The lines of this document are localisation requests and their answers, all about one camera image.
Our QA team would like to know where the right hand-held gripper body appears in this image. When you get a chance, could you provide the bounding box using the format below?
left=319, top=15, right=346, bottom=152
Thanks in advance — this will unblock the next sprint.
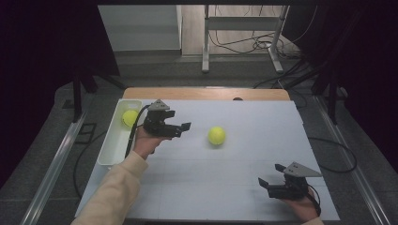
left=268, top=161, right=324, bottom=201

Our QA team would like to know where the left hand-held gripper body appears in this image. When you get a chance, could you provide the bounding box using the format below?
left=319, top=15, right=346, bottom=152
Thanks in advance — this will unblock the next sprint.
left=142, top=98, right=183, bottom=139

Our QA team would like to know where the yellow-green tennis ball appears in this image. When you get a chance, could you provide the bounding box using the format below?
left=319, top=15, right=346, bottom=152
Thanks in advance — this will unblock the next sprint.
left=121, top=109, right=140, bottom=128
left=207, top=126, right=227, bottom=146

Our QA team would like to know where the white rectangular plastic bin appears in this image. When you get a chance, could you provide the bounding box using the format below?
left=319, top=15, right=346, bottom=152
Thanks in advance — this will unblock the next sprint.
left=97, top=98, right=144, bottom=167

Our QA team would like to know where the person's left hand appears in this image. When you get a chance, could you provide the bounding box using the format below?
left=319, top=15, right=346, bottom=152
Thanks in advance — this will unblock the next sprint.
left=132, top=124, right=172, bottom=160

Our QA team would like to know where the person's right hand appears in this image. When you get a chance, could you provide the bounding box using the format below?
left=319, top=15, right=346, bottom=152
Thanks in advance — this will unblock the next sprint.
left=281, top=187, right=320, bottom=224

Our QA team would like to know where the wooden table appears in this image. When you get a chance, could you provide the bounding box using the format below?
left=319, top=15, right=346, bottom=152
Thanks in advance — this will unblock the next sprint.
left=121, top=86, right=292, bottom=102

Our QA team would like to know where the white table mat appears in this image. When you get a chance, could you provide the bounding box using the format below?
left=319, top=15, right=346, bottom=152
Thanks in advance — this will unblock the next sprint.
left=74, top=98, right=341, bottom=222

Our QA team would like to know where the black tripod stand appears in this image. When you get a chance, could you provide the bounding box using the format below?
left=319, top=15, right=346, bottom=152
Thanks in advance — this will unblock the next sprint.
left=281, top=59, right=349, bottom=127
left=61, top=69, right=127, bottom=124

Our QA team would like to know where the white cabinet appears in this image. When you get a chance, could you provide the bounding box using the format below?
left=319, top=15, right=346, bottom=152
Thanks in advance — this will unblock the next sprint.
left=97, top=4, right=183, bottom=53

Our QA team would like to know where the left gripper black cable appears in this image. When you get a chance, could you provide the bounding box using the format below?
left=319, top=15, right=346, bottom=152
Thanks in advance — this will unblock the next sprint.
left=124, top=104, right=151, bottom=159

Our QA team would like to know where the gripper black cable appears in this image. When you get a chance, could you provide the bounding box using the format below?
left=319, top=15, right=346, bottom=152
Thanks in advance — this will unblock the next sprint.
left=124, top=104, right=151, bottom=159
left=305, top=183, right=322, bottom=218

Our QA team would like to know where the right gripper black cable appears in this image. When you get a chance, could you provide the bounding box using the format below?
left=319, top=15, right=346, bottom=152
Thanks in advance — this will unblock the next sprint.
left=305, top=183, right=322, bottom=218

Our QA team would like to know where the aluminium floor rail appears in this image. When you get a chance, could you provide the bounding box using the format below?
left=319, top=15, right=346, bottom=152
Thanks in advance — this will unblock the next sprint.
left=314, top=95, right=392, bottom=225
left=20, top=112, right=89, bottom=225

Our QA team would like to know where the black looped floor cable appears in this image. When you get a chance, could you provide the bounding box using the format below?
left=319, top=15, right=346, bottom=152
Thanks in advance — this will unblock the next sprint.
left=307, top=136, right=359, bottom=174

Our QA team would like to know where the black square floor bracket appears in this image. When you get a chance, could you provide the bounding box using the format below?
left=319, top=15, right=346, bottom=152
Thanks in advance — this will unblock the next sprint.
left=74, top=122, right=98, bottom=145

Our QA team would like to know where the black curved floor cable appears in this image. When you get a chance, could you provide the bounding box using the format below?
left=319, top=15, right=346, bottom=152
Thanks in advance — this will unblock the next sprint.
left=72, top=128, right=109, bottom=200

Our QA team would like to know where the tangle of floor cables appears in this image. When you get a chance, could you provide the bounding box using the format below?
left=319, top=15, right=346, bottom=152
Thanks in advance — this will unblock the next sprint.
left=208, top=4, right=318, bottom=61

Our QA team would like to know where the white metal stand frame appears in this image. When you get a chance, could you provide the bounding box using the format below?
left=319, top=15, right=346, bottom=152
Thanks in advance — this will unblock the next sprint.
left=201, top=4, right=291, bottom=75

